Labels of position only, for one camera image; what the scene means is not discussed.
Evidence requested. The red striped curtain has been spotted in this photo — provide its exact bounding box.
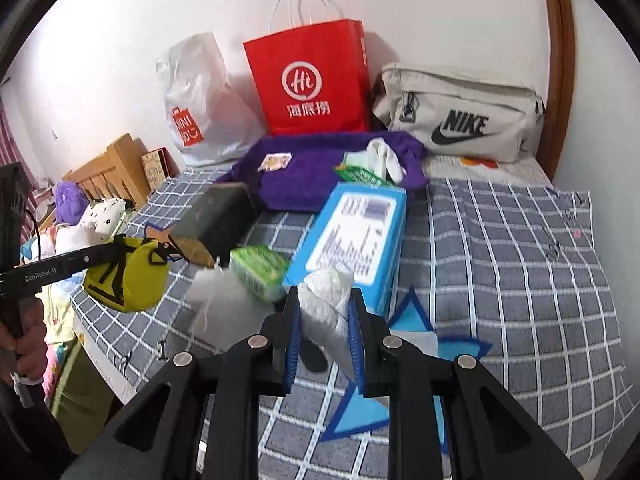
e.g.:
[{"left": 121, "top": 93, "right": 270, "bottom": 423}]
[{"left": 0, "top": 95, "right": 38, "bottom": 221}]

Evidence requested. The green packet with red dot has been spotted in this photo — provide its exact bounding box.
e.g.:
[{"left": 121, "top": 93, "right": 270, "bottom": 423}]
[{"left": 334, "top": 164, "right": 396, "bottom": 188}]

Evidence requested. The yellow pouch with black stripes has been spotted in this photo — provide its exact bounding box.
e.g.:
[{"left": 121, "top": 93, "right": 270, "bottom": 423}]
[{"left": 82, "top": 235, "right": 173, "bottom": 313}]

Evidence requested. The red paper bag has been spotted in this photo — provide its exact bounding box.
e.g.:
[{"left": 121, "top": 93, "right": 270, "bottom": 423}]
[{"left": 243, "top": 0, "right": 371, "bottom": 136}]

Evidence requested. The green frog tissue pack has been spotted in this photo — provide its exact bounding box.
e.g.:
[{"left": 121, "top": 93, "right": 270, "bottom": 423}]
[{"left": 229, "top": 245, "right": 291, "bottom": 303}]

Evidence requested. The person's left hand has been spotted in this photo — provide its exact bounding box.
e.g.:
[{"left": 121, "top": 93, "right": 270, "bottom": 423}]
[{"left": 0, "top": 295, "right": 48, "bottom": 386}]

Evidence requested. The grey fabric waist bag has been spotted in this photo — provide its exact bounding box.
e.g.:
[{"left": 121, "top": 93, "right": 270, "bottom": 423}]
[{"left": 372, "top": 62, "right": 547, "bottom": 163}]

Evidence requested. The brown patterned book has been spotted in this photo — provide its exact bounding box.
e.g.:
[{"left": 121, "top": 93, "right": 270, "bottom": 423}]
[{"left": 141, "top": 147, "right": 181, "bottom": 191}]

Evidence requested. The white glove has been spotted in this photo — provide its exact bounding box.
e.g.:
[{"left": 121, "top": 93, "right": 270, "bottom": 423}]
[{"left": 366, "top": 137, "right": 407, "bottom": 183}]

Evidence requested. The white mesh drawstring bag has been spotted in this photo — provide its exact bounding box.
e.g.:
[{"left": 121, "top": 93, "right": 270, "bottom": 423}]
[{"left": 187, "top": 257, "right": 236, "bottom": 336}]

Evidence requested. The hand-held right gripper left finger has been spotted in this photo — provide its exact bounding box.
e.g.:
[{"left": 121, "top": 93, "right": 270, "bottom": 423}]
[{"left": 65, "top": 285, "right": 303, "bottom": 480}]

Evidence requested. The white tissue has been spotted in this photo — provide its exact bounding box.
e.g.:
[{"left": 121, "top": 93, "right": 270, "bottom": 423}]
[{"left": 299, "top": 267, "right": 357, "bottom": 376}]

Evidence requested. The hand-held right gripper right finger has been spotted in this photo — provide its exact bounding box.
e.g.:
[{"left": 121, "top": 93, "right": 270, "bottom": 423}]
[{"left": 347, "top": 287, "right": 583, "bottom": 480}]

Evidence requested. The purple plush storage tray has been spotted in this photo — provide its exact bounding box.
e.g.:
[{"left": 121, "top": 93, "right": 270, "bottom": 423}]
[{"left": 215, "top": 131, "right": 431, "bottom": 212}]

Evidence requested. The purple plush toy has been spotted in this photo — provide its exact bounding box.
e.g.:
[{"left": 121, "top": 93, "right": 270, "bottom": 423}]
[{"left": 52, "top": 181, "right": 91, "bottom": 226}]

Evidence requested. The white plastic shopping bag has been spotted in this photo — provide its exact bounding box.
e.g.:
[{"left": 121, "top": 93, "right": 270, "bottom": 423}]
[{"left": 155, "top": 31, "right": 266, "bottom": 168}]

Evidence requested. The white pillow with black flowers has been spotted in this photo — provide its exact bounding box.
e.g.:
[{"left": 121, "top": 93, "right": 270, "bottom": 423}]
[{"left": 77, "top": 197, "right": 128, "bottom": 243}]

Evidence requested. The person's left forearm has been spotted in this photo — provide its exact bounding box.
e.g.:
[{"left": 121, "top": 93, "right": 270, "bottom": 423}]
[{"left": 0, "top": 375, "right": 76, "bottom": 480}]

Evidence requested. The dark green tea tin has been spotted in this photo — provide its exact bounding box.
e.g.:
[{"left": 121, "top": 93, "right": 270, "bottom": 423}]
[{"left": 172, "top": 182, "right": 261, "bottom": 268}]

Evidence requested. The colourful sticker card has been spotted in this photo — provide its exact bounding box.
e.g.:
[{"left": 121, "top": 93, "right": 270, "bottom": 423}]
[{"left": 257, "top": 152, "right": 292, "bottom": 172}]

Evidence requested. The blue tissue pack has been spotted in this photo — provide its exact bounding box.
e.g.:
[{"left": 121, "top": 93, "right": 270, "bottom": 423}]
[{"left": 282, "top": 182, "right": 408, "bottom": 318}]

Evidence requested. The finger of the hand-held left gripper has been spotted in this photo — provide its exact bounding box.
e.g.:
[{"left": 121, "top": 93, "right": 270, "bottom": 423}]
[{"left": 65, "top": 240, "right": 128, "bottom": 273}]

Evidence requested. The colourful floral bedding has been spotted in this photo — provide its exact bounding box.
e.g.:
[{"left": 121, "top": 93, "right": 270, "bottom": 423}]
[{"left": 20, "top": 220, "right": 86, "bottom": 401}]

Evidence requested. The flower print bedsheet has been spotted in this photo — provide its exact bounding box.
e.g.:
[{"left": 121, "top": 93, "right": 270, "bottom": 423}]
[{"left": 425, "top": 152, "right": 556, "bottom": 186}]

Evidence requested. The wooden headboard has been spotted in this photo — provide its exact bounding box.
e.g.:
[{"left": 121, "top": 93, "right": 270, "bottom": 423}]
[{"left": 62, "top": 133, "right": 151, "bottom": 211}]

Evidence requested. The grey checkered tablecloth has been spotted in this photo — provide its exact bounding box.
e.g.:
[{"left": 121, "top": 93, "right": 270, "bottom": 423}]
[{"left": 70, "top": 167, "right": 633, "bottom": 480}]

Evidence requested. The green blanket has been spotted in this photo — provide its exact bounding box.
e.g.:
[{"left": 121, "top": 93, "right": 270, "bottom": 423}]
[{"left": 50, "top": 335, "right": 131, "bottom": 456}]

